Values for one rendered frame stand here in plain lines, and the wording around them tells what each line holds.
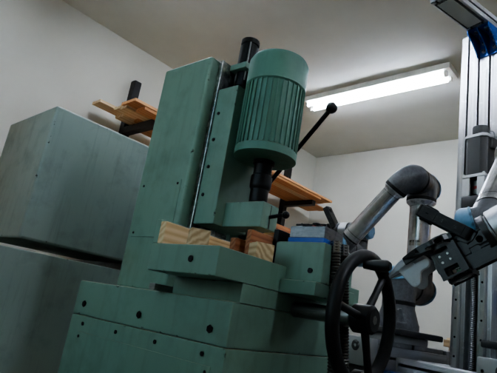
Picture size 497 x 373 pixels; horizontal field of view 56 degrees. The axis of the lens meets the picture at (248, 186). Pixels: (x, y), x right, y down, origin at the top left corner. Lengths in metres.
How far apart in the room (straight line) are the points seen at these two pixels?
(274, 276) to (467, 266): 0.40
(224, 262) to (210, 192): 0.41
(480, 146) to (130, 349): 1.33
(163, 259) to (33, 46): 2.70
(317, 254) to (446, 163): 3.82
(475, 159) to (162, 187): 1.09
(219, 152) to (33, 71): 2.34
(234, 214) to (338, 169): 4.13
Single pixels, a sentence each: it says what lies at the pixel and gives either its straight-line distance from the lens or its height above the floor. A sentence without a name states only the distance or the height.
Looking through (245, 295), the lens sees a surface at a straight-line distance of 0.99.
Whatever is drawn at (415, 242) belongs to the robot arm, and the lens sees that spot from 1.95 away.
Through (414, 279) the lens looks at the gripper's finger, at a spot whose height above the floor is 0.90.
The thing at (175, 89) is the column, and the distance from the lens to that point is 1.54.
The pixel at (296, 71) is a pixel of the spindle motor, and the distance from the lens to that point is 1.34.
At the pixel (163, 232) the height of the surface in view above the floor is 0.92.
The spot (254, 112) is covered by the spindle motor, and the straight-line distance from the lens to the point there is 1.28.
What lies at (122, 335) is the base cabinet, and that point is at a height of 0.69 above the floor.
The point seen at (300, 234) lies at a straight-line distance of 1.11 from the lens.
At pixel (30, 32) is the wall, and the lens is 3.59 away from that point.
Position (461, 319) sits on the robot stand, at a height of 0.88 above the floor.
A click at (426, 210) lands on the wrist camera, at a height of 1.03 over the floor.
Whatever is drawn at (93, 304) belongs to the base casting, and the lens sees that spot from 1.33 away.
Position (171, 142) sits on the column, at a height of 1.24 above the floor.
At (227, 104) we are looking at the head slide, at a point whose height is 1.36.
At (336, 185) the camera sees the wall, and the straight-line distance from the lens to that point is 5.29.
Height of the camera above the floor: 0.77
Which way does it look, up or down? 16 degrees up
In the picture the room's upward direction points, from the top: 9 degrees clockwise
